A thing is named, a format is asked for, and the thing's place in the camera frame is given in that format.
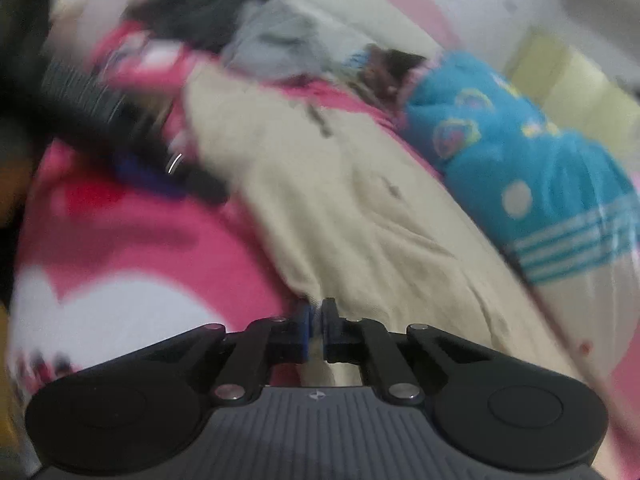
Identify sleeping person head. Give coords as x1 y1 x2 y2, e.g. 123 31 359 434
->
359 46 428 107

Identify black garment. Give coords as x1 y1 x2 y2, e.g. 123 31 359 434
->
126 0 267 54

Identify blue pink floral quilt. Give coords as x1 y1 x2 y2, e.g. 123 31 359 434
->
397 51 639 375

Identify grey sweatshirt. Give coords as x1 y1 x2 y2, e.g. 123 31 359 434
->
220 0 369 82

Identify pink floral bed sheet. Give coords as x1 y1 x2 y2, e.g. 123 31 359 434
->
6 24 442 401

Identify beige trousers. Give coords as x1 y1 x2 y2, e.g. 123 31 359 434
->
182 65 578 377

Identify yellow-green wardrobe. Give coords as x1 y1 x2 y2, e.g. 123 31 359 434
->
506 28 639 171

